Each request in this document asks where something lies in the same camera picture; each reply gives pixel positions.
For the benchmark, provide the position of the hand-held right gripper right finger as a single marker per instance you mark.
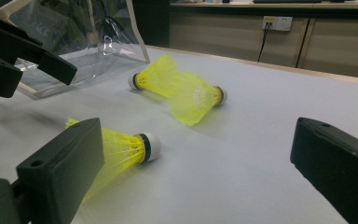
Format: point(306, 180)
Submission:
point(338, 161)

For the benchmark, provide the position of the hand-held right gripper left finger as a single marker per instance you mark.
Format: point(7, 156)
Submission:
point(65, 168)

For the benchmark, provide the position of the clear plastic bag beige trim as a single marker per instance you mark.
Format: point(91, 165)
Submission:
point(90, 62)

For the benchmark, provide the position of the yellow shuttlecock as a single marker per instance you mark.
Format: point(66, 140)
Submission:
point(122, 149)
point(195, 99)
point(158, 76)

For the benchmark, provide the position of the beige panelled cabinet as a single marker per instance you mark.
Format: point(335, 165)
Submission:
point(338, 46)

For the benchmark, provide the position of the white wall socket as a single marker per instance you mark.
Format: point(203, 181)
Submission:
point(278, 23)

